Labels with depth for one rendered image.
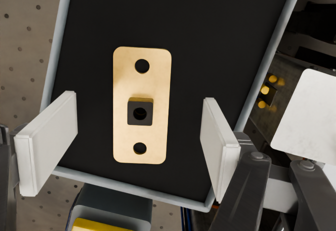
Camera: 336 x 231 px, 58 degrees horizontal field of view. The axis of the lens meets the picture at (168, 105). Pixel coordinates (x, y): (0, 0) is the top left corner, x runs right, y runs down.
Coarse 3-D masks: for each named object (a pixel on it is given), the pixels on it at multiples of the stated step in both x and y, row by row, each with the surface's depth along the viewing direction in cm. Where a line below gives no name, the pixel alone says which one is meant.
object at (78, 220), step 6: (78, 222) 25; (84, 222) 25; (90, 222) 25; (96, 222) 25; (72, 228) 24; (78, 228) 24; (84, 228) 24; (90, 228) 25; (96, 228) 25; (102, 228) 25; (108, 228) 25; (114, 228) 25; (120, 228) 26
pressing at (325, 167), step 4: (308, 160) 42; (312, 160) 41; (320, 164) 41; (324, 164) 41; (328, 164) 41; (324, 168) 41; (328, 168) 41; (332, 168) 41; (324, 172) 41; (328, 172) 41; (332, 172) 41; (328, 176) 42; (332, 176) 42; (332, 180) 42; (332, 184) 42; (276, 220) 45; (280, 220) 44; (276, 224) 45; (280, 224) 44; (272, 228) 46; (276, 228) 45; (280, 228) 44
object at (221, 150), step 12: (204, 108) 19; (216, 108) 17; (204, 120) 18; (216, 120) 16; (204, 132) 18; (216, 132) 15; (228, 132) 14; (204, 144) 18; (216, 144) 14; (228, 144) 13; (204, 156) 18; (216, 156) 14; (228, 156) 13; (216, 168) 14; (228, 168) 13; (216, 180) 14; (228, 180) 13; (216, 192) 14
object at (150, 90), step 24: (120, 48) 20; (144, 48) 20; (120, 72) 20; (144, 72) 20; (168, 72) 20; (120, 96) 21; (144, 96) 21; (168, 96) 21; (120, 120) 21; (144, 120) 20; (120, 144) 22
